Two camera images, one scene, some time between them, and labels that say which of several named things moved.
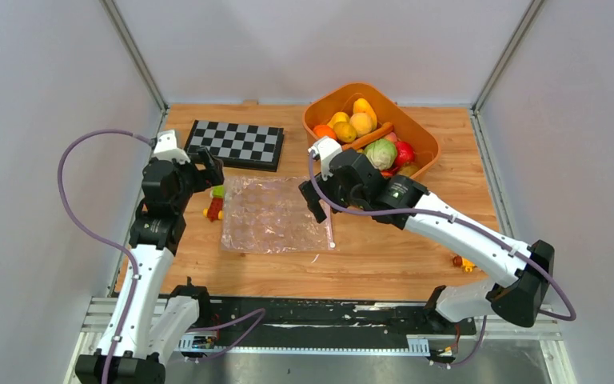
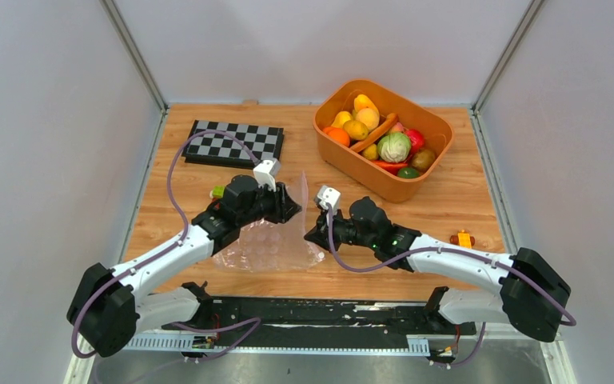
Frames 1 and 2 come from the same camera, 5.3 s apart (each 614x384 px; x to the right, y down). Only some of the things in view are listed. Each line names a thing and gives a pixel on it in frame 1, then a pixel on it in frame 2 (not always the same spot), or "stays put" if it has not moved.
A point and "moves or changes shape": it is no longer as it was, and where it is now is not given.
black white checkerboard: [238, 145] stays put
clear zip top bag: [269, 214] moves or changes shape
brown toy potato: [408, 170] → [424, 160]
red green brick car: [215, 208] stays put
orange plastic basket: [387, 108] moves or changes shape
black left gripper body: [193, 180] → [269, 205]
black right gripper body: [347, 199] → [345, 233]
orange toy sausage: [360, 142] moves or changes shape
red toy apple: [404, 153] → [416, 139]
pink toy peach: [391, 137] → [397, 128]
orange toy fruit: [320, 130] → [339, 134]
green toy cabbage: [382, 153] → [394, 147]
